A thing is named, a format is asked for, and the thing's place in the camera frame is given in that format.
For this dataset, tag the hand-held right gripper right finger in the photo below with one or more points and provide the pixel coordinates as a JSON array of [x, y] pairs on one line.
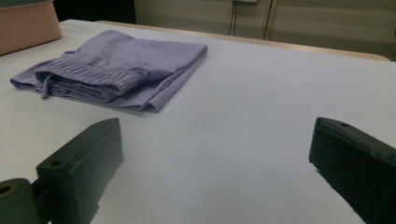
[[358, 165]]

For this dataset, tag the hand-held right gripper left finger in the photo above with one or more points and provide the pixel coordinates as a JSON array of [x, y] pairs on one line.
[[84, 161]]

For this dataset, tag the pink basket with grey rim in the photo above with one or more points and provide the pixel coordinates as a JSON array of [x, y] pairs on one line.
[[25, 28]]

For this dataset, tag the white table cover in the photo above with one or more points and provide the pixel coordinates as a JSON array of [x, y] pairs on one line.
[[249, 109]]

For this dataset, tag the purple pants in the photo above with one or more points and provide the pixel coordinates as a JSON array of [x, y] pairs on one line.
[[140, 53]]

